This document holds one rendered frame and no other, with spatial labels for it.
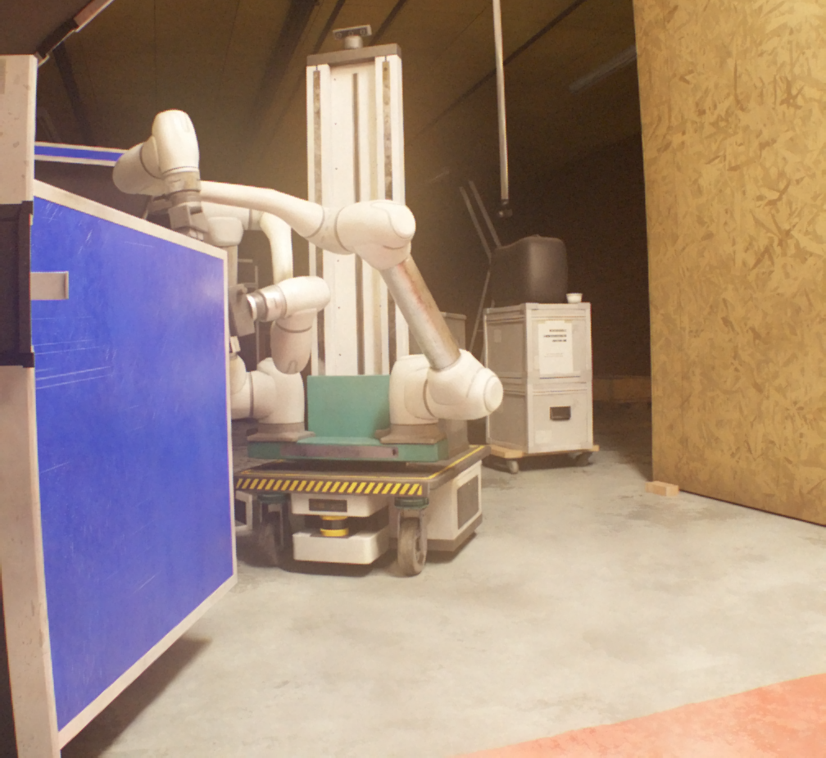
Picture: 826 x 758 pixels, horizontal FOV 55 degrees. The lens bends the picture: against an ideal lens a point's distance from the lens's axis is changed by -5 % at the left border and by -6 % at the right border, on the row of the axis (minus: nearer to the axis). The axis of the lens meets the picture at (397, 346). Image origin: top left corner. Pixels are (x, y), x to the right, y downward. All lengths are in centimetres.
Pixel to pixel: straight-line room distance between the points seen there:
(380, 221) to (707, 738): 144
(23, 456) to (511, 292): 440
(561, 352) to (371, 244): 266
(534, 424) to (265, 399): 224
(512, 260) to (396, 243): 274
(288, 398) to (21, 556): 217
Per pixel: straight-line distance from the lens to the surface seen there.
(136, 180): 219
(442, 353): 247
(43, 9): 226
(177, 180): 206
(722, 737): 168
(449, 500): 278
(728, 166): 386
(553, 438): 479
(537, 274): 483
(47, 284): 72
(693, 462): 409
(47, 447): 123
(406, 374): 265
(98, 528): 138
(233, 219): 269
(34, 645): 73
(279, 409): 282
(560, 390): 478
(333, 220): 235
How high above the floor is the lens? 72
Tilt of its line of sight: level
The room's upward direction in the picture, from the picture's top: 1 degrees counter-clockwise
